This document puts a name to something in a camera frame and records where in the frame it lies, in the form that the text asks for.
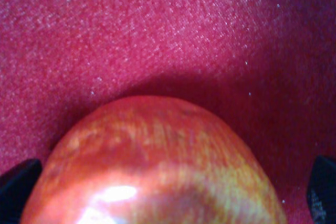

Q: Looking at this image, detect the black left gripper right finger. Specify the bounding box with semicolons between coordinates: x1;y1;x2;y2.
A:
307;155;335;224

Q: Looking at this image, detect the red yellow apple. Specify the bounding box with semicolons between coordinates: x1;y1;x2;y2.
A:
20;96;287;223

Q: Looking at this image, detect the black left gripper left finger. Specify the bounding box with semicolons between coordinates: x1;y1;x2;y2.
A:
1;158;42;223

